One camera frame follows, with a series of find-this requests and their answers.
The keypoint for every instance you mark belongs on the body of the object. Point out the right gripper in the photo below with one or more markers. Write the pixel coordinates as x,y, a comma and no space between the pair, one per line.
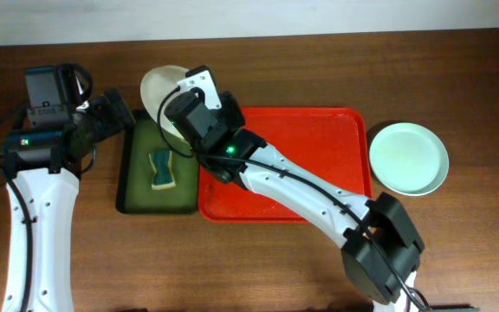
224,122

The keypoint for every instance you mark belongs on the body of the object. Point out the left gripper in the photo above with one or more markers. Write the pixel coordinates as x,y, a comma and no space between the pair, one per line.
117,109

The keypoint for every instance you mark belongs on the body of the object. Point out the white plate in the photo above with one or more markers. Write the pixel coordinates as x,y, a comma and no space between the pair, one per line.
157,84

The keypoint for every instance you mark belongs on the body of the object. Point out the yellow green sponge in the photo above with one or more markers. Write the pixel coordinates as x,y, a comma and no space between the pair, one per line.
161,163

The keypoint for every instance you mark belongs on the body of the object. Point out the light green plate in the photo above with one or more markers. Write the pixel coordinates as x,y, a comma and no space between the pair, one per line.
409,159

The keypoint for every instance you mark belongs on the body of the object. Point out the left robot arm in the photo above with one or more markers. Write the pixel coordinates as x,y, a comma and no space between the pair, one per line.
42,171

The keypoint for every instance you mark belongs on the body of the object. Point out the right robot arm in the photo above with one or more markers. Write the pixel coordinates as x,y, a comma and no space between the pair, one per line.
379,244

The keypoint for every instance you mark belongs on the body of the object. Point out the dark green tray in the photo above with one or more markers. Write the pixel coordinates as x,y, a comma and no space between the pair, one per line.
135,194

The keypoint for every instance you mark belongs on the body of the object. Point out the red plastic tray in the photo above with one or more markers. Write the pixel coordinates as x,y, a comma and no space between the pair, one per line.
329,142

